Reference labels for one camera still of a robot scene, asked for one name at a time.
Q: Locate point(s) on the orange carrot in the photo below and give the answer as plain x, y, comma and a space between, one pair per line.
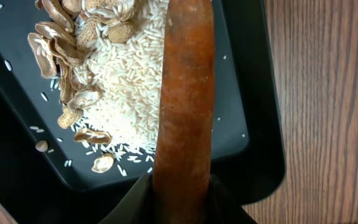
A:
183, 158

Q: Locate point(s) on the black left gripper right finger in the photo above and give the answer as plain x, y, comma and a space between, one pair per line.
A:
222, 207

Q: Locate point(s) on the black waste tray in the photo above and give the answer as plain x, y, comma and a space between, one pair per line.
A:
46, 177

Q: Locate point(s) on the pile of peanut shells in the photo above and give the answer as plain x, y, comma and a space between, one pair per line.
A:
67, 62

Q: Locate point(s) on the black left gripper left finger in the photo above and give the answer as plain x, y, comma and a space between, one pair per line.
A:
136, 207

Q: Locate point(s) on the pile of white rice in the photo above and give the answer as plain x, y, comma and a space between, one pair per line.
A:
124, 60

